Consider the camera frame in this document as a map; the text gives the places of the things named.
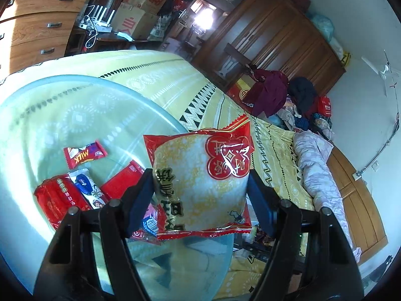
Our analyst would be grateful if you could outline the dark wooden chair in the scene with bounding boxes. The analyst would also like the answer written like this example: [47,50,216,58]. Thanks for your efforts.
[216,44,251,80]

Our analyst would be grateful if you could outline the lower cardboard box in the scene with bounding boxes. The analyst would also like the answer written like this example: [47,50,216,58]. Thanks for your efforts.
[111,3,159,39]

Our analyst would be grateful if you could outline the wooden chest of drawers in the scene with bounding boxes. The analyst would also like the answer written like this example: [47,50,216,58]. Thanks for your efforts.
[1,0,87,79]

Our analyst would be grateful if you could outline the lilac folded quilt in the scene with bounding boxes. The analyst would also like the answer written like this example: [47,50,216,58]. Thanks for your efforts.
[293,130,362,262]

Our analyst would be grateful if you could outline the brown wooden wardrobe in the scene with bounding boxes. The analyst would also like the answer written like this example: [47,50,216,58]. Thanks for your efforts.
[192,0,345,96]

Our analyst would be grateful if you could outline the white wifi router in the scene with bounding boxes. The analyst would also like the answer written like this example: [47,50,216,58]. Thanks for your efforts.
[78,5,116,33]

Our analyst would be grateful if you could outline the flat red snack packet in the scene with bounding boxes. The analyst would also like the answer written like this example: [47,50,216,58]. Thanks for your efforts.
[101,160,144,199]

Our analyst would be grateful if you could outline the yellow patterned bedsheet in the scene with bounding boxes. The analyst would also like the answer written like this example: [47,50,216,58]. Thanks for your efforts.
[1,50,312,300]

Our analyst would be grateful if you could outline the red milk candy packet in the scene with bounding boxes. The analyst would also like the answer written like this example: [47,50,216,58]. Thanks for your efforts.
[63,141,107,170]

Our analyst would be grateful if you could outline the maroon garment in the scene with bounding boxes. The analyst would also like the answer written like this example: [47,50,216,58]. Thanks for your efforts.
[243,69,288,117]

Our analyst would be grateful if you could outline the red white rice cracker packet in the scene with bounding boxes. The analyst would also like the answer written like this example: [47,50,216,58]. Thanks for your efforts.
[143,115,254,241]

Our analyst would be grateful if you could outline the red gift box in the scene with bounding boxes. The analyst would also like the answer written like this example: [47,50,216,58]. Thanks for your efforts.
[226,79,254,109]

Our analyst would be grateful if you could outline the clear glass bowl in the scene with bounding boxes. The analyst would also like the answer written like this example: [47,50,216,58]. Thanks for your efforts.
[1,75,233,300]

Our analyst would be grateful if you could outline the blue white snack packet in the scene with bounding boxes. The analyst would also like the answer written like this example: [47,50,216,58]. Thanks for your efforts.
[68,169,109,209]

